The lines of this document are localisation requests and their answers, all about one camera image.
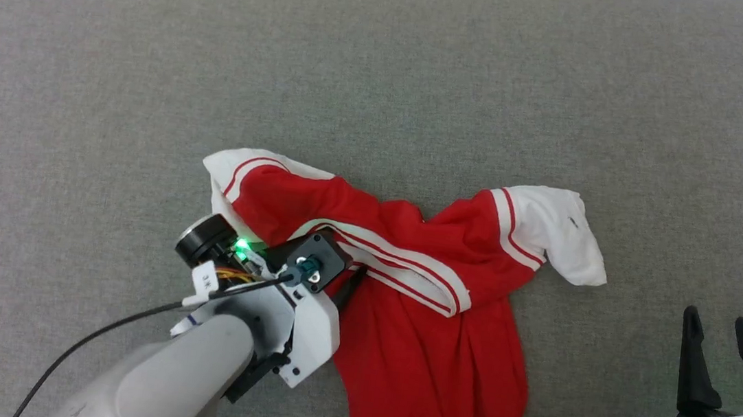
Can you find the grey fabric sofa seat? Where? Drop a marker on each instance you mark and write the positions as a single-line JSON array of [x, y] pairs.
[[427, 76]]

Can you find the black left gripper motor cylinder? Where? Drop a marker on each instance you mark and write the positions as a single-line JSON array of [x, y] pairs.
[[202, 239]]

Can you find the red shirt with white sleeves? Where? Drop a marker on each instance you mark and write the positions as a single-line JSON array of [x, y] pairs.
[[424, 366]]

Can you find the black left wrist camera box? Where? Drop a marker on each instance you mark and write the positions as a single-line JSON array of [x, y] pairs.
[[325, 259]]

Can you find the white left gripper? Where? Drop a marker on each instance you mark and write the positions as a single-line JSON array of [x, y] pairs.
[[315, 334]]

